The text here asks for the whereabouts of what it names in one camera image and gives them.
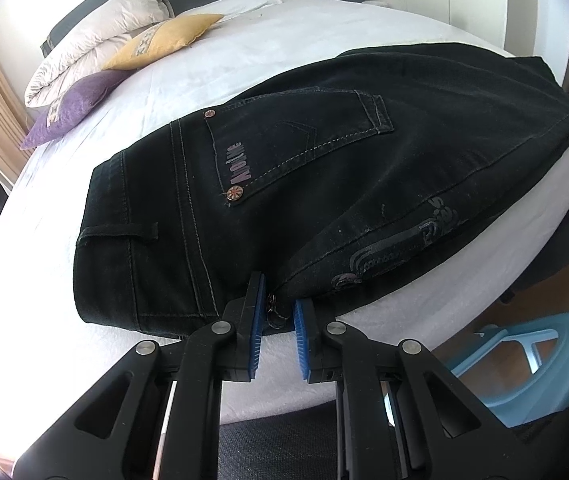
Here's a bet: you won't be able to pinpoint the white bed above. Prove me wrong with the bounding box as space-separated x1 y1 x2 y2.
0 0 569 461

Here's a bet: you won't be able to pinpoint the light blue plastic stool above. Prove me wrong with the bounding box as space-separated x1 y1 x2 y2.
450 310 569 428

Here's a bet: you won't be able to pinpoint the yellow pillow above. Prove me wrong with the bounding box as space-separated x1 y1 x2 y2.
102 13 225 71

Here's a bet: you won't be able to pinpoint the white pillow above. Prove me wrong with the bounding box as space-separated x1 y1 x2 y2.
177 0 285 17

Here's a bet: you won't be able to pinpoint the folded white duvet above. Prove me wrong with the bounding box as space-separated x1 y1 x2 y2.
24 0 175 108

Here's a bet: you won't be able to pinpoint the black denim pants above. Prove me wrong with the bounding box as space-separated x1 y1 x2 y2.
73 43 569 337

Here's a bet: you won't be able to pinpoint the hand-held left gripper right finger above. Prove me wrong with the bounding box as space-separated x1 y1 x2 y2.
293 298 561 480

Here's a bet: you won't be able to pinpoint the purple pillow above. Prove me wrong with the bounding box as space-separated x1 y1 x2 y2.
19 69 132 150

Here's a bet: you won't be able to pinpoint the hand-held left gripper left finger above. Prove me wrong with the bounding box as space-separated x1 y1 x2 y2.
13 271 266 480

